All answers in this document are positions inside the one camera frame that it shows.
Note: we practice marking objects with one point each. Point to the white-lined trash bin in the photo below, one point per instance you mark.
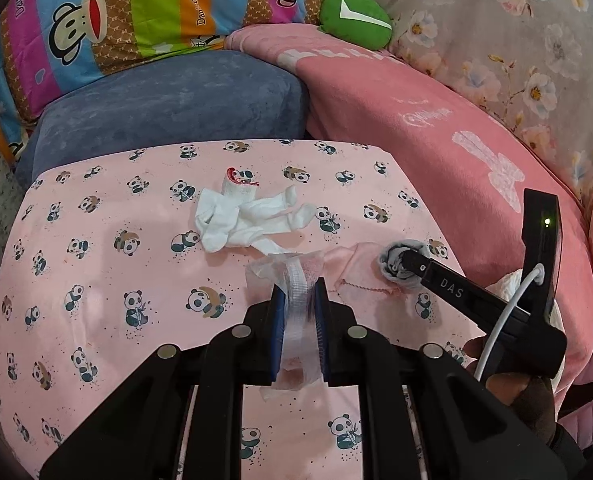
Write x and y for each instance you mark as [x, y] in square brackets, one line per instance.
[506, 288]

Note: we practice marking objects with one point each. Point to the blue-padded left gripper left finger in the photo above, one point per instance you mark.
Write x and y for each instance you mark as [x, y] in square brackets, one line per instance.
[179, 414]

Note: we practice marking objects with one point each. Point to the grey floral quilt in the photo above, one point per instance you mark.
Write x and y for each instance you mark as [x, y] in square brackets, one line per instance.
[527, 63]

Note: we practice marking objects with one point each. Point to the pink towel blanket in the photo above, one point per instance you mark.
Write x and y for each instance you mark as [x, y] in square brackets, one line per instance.
[468, 170]

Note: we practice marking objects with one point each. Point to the green check mark plush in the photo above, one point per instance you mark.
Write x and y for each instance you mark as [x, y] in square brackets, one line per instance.
[361, 22]

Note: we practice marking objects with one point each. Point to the person's right hand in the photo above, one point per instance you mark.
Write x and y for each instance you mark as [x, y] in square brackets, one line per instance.
[529, 398]

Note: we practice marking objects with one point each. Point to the blue-grey sock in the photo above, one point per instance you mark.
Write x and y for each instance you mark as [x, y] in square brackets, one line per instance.
[390, 263]

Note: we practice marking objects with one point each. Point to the translucent pink plastic wrapper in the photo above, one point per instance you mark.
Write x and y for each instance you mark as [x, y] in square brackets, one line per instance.
[295, 275]

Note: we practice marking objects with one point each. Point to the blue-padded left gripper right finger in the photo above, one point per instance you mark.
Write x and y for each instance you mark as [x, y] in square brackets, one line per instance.
[422, 415]

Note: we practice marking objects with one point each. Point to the blue-grey velvet cushion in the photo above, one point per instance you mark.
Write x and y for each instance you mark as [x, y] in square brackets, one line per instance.
[208, 96]

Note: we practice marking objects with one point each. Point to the white glove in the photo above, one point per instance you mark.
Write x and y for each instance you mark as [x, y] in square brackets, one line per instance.
[236, 217]

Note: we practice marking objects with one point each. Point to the pink panda print sheet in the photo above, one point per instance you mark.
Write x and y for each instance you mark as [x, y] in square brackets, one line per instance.
[104, 263]

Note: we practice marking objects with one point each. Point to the colourful monkey print pillow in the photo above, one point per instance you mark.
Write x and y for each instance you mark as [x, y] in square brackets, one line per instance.
[49, 48]

